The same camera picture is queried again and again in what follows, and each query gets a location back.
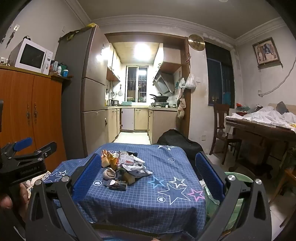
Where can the steel kettle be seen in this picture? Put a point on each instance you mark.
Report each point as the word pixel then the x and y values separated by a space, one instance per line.
pixel 110 102

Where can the green plastic bin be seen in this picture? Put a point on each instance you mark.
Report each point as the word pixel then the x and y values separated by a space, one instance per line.
pixel 237 209

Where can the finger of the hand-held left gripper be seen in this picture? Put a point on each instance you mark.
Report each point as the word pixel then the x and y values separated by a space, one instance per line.
pixel 46 149
pixel 22 143

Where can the black wok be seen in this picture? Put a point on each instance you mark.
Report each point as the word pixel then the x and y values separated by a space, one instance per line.
pixel 159 97

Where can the teal jar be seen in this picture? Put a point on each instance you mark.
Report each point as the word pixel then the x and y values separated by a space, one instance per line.
pixel 65 73

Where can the white microwave oven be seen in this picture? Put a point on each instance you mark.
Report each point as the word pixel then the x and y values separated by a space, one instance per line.
pixel 30 56

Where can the kitchen window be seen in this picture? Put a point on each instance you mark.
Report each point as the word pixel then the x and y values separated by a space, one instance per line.
pixel 133 81

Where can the black printed box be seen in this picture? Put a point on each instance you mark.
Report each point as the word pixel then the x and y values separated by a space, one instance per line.
pixel 118 185

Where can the framed wall picture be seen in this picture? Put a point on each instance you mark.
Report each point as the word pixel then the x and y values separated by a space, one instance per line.
pixel 267 51

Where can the beige hanging bag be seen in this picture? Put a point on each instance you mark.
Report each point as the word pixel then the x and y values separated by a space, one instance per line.
pixel 181 104

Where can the beige sock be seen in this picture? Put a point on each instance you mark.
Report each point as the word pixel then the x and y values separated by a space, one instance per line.
pixel 108 173

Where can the white hanging plastic bag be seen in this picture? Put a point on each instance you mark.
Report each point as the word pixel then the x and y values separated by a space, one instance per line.
pixel 190 81

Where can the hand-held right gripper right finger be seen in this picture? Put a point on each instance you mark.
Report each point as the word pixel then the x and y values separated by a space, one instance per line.
pixel 208 172

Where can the yellow green bag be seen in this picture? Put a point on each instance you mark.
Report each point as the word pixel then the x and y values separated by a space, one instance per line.
pixel 76 32

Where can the small brown carton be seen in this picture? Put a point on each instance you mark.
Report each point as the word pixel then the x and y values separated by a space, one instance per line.
pixel 128 178

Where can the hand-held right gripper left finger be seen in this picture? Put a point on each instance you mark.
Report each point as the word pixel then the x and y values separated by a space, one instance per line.
pixel 89 172

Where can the tan paper piece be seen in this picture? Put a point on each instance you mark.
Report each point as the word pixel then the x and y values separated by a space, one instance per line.
pixel 105 158

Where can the black sock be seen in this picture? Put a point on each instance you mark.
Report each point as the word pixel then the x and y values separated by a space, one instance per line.
pixel 132 153

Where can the black cloth cover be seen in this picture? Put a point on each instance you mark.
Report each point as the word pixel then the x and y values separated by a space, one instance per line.
pixel 178 141

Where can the round gold wall clock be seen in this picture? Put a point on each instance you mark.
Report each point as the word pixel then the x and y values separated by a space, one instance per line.
pixel 196 42

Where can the white printed plastic wrapper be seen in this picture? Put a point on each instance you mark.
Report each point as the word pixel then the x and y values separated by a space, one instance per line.
pixel 127 160

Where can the steel range hood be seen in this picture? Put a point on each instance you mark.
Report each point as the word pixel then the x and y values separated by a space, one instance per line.
pixel 163 81

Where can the person's left hand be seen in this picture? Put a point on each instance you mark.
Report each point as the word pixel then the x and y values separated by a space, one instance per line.
pixel 24 195

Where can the white cloth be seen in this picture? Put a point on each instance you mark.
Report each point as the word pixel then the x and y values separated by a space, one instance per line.
pixel 266 115

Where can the dark wooden dining table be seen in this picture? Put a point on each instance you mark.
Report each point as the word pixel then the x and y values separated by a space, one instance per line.
pixel 259 132

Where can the blue star-print tablecloth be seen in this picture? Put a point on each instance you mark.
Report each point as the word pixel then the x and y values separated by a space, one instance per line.
pixel 161 162

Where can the dark wooden chair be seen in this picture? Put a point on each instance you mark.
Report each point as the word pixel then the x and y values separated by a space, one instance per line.
pixel 222 113

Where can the dark grey cloth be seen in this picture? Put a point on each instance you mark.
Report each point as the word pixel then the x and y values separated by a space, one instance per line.
pixel 282 107

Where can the beige kitchen base cabinets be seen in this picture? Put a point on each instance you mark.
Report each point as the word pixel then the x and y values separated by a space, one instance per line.
pixel 161 122

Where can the orange wooden cabinet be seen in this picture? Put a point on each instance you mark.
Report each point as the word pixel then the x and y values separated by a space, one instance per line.
pixel 46 111

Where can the grey refrigerator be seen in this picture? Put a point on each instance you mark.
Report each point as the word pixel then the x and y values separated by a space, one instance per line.
pixel 92 69

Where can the dark barred window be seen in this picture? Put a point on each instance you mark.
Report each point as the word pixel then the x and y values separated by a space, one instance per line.
pixel 218 76

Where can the white patterned paper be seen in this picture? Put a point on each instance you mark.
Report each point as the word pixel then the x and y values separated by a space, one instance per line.
pixel 44 177

